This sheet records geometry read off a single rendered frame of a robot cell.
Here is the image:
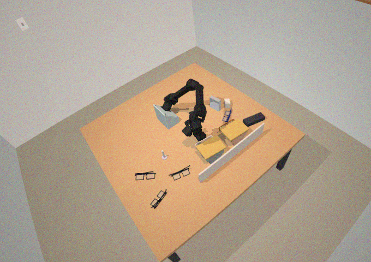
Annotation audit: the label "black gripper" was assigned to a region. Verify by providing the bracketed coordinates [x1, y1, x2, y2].
[185, 119, 206, 141]

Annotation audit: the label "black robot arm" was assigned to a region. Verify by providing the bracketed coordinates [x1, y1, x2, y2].
[160, 79, 207, 137]

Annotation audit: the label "white curved panel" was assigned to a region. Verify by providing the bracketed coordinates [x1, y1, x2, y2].
[199, 123, 265, 183]

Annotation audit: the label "black-framed clear glasses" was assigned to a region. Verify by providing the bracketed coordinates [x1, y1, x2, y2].
[135, 171, 156, 181]
[169, 166, 190, 180]

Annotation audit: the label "black square-framed glasses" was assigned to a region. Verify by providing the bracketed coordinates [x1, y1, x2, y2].
[150, 190, 166, 209]

